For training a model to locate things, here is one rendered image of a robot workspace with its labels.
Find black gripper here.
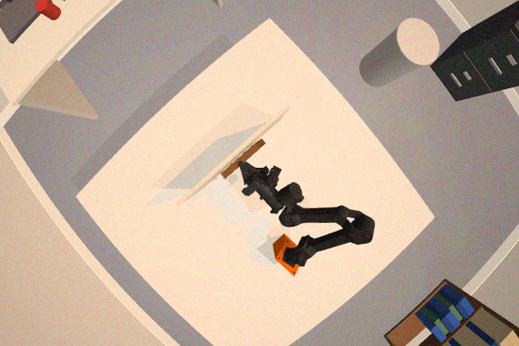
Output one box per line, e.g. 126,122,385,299
238,161,277,201

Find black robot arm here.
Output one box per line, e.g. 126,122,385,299
262,165,375,268

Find brown wooden picture frame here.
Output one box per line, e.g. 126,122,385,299
221,139,266,179

